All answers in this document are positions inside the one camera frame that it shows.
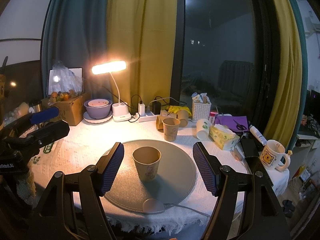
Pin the plastic bag of fruit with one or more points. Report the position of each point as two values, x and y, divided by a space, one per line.
63 84

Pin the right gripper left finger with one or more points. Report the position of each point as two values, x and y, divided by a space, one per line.
70 206

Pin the yellow curtain left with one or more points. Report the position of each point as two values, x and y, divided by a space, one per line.
142 33

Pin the purple notebook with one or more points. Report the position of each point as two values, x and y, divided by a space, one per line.
228 121

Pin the black charger plug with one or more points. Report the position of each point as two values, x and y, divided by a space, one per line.
156 108

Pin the white cartoon mug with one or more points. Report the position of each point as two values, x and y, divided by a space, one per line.
274 156

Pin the brown paper cup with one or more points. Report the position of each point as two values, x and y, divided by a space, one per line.
183 117
159 121
147 159

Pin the upright paper cup behind mat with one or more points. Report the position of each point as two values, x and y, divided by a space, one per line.
170 128

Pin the white power strip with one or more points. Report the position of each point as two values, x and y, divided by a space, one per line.
147 117

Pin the black scissors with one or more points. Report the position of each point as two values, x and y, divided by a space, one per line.
241 124

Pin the white tube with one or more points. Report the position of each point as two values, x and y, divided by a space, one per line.
258 135

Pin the round grey placemat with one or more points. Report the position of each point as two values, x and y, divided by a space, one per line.
169 183

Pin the white charger plug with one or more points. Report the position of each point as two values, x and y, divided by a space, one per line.
141 108

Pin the purple bowl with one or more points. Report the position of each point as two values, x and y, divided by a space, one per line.
98 108

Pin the yellow curtain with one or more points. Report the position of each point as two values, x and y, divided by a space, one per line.
282 121
142 33

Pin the white plastic basket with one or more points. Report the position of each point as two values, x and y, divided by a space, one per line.
200 110

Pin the cardboard box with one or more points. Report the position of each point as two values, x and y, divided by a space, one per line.
71 110

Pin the yellow cloth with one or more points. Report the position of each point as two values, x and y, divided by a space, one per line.
175 109

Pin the yellow tissue pack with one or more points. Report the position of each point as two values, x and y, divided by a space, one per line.
224 138

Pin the teal curtain left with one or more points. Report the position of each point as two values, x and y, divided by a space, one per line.
74 32

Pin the white textured tablecloth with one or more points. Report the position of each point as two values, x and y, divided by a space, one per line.
86 143

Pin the white plate under bowl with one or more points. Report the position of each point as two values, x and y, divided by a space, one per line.
91 120

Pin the yellow curtain right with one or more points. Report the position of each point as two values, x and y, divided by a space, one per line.
282 121

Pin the white paper cup lying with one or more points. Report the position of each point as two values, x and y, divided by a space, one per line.
203 129

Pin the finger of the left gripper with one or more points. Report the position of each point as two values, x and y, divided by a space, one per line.
50 133
22 124

